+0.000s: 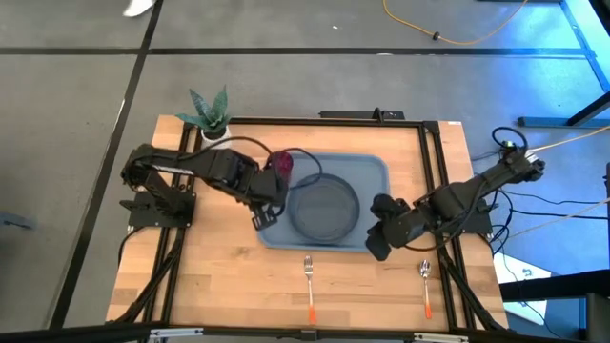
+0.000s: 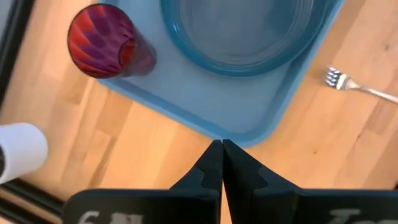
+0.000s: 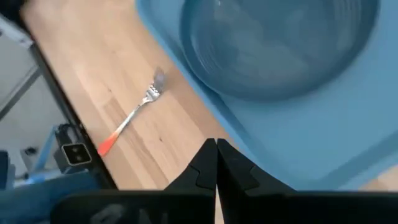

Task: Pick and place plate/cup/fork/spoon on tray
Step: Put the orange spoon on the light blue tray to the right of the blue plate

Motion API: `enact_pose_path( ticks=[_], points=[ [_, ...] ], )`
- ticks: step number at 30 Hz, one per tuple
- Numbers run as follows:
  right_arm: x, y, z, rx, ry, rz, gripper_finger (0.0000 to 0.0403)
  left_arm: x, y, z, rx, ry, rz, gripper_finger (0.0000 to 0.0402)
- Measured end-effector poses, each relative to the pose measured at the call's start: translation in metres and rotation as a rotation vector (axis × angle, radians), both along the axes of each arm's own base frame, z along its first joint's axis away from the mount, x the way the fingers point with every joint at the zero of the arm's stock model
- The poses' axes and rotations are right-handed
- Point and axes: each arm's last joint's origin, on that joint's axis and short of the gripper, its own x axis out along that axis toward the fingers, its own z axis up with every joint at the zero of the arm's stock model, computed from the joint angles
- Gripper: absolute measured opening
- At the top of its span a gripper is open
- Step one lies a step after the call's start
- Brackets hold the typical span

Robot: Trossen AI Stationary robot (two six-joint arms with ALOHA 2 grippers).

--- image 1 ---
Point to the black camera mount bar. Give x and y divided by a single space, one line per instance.
352 115

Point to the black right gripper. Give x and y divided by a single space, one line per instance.
395 224

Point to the dark blue plate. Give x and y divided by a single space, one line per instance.
324 209

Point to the black table frame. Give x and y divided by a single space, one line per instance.
329 121

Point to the blue metal stand frame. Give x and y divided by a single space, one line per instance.
587 47

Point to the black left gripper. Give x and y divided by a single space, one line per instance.
267 190

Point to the red faceted cup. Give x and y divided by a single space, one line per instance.
282 163

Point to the silver aluminium rail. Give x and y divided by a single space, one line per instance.
181 332

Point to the white plant pot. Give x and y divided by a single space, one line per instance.
214 140

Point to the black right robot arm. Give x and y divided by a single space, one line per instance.
457 200

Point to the black metal beam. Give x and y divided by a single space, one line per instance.
562 285

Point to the blue plastic tray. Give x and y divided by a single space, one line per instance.
369 171

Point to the person's shoe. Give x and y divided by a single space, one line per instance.
138 6

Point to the green artificial plant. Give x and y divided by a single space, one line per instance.
212 116

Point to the white box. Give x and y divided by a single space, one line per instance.
524 274

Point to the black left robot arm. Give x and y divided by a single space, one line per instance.
209 167

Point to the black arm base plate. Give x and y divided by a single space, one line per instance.
157 214
483 221

